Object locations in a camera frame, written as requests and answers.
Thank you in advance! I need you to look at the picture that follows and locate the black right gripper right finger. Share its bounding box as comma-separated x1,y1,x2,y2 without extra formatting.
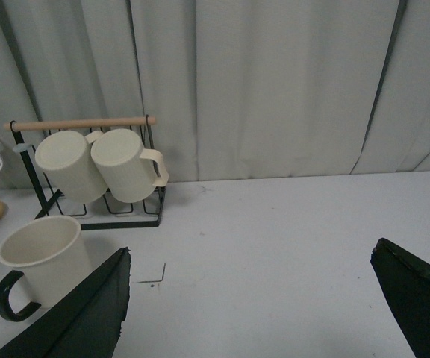
370,238,430,357

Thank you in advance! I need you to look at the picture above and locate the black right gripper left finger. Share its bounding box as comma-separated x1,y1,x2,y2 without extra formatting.
0,248,131,357

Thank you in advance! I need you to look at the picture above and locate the cream mug with black handle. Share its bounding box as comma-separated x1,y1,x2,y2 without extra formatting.
0,216,93,322

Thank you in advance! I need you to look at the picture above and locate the cream mug right on rack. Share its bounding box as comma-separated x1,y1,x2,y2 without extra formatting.
90,128,169,203

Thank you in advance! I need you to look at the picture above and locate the cream mug on rack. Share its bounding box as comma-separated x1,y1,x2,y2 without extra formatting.
35,131,108,204
90,128,169,203

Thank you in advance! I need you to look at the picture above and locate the cream mug left on rack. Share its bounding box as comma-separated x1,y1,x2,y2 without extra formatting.
35,131,108,204

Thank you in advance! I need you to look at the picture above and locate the black metal mug rack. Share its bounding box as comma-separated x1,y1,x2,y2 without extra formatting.
3,115,166,230

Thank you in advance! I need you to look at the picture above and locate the grey curtain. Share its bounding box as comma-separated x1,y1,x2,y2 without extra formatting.
0,1,430,189

